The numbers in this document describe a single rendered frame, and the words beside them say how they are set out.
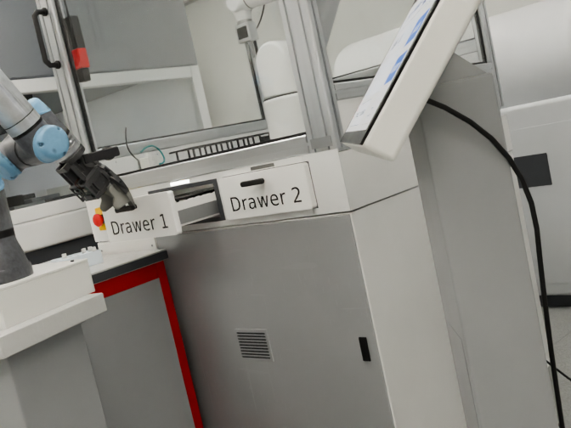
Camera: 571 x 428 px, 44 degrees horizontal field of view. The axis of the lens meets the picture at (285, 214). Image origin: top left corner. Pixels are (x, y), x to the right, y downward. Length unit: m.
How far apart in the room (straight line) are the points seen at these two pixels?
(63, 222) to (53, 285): 1.20
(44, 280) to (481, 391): 0.84
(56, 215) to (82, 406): 1.25
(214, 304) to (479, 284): 1.02
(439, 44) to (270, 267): 1.01
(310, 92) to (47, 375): 0.82
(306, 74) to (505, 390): 0.82
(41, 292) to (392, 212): 0.84
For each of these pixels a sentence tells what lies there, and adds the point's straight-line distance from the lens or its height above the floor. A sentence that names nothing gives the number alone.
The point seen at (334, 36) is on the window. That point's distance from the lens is 1.69.
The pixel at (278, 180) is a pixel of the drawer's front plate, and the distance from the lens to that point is 1.68.
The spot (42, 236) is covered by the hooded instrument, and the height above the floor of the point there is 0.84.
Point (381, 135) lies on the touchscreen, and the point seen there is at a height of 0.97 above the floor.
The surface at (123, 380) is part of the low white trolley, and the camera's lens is 1.97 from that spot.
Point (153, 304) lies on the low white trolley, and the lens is 2.02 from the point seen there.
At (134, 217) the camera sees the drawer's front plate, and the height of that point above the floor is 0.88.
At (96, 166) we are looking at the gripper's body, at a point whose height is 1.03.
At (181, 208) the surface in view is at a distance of 1.79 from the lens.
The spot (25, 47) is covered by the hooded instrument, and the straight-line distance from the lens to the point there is 2.73.
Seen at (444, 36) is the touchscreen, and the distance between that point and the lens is 0.91.
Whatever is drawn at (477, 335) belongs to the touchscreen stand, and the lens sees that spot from 1.14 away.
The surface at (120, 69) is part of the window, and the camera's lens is 2.11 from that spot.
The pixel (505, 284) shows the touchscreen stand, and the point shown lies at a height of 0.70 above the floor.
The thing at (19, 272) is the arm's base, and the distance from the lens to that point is 1.46.
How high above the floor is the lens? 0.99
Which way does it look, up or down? 6 degrees down
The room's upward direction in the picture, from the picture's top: 12 degrees counter-clockwise
